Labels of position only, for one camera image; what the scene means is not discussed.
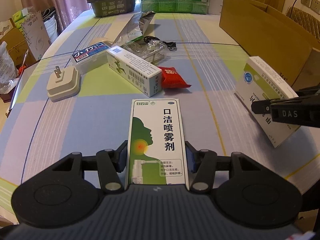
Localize white green throat spray box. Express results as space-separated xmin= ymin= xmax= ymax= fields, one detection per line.
xmin=125 ymin=99 xmax=189 ymax=186

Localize white green medicine box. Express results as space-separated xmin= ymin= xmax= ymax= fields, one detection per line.
xmin=234 ymin=56 xmax=302 ymax=149

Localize red snack packet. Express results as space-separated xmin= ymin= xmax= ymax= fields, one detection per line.
xmin=159 ymin=67 xmax=191 ymax=89

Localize white power adapter plug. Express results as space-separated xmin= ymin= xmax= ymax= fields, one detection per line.
xmin=47 ymin=66 xmax=81 ymax=102

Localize long white green box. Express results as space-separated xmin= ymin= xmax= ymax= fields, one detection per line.
xmin=106 ymin=46 xmax=162 ymax=97

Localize clear box blue label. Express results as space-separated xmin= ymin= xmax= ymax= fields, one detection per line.
xmin=71 ymin=42 xmax=110 ymax=75

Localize clear plastic tray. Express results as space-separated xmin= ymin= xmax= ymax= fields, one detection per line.
xmin=121 ymin=40 xmax=169 ymax=64

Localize silver foil bag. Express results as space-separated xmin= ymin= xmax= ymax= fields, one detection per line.
xmin=112 ymin=11 xmax=156 ymax=47

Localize quilted brown chair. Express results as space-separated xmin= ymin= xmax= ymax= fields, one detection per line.
xmin=285 ymin=7 xmax=320 ymax=40

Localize checked tablecloth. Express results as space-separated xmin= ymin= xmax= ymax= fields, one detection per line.
xmin=0 ymin=9 xmax=320 ymax=215

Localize crumpled plastic bag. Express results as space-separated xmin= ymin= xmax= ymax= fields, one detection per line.
xmin=0 ymin=41 xmax=18 ymax=94

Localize grey cardboard sheet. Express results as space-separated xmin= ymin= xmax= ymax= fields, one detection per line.
xmin=22 ymin=11 xmax=51 ymax=60

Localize brown cardboard hanger box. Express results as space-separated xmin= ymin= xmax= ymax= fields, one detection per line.
xmin=1 ymin=18 xmax=36 ymax=68

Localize green tissue pack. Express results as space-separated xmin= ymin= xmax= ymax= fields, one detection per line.
xmin=140 ymin=0 xmax=210 ymax=15

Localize green tissue boxes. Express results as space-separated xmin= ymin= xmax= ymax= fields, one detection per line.
xmin=12 ymin=7 xmax=34 ymax=30

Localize wall power socket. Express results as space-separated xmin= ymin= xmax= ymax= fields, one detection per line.
xmin=300 ymin=0 xmax=320 ymax=15

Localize red handled screwdriver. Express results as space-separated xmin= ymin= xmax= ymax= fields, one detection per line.
xmin=17 ymin=49 xmax=29 ymax=77

